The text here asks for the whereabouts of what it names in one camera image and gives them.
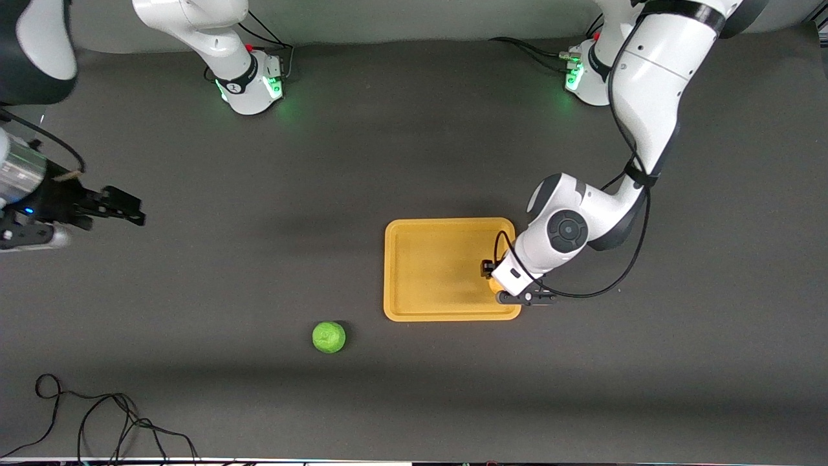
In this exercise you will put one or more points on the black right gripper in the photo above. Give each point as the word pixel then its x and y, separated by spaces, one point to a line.
pixel 57 199

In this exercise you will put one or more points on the green toy apple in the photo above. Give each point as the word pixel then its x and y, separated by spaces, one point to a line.
pixel 328 337

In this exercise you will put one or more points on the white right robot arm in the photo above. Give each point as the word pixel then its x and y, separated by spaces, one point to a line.
pixel 220 39

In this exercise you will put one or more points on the orange plastic tray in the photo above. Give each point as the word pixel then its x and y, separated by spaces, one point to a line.
pixel 440 272

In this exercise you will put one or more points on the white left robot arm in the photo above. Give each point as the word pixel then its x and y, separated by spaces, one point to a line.
pixel 653 84

